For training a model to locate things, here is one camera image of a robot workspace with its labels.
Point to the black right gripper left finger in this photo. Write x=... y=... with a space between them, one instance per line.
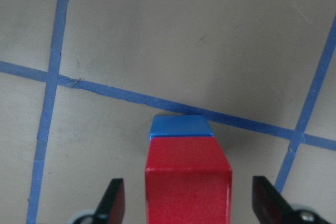
x=111 y=208

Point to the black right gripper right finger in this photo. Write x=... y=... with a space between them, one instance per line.
x=269 y=206

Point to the red wooden block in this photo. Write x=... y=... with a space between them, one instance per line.
x=187 y=180

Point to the blue wooden block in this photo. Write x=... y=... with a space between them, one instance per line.
x=179 y=126

